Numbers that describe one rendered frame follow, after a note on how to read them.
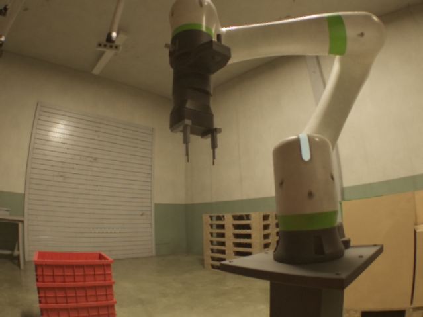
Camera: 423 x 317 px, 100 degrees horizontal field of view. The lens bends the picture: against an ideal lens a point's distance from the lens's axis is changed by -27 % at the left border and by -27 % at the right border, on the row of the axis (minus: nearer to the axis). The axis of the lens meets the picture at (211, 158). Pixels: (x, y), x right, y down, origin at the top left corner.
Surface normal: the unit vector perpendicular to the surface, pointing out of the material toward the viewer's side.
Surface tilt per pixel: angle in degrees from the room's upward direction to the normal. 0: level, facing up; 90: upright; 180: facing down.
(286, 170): 90
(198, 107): 87
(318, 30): 118
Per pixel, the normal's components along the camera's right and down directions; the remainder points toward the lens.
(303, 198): -0.46, -0.18
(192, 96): 0.61, -0.05
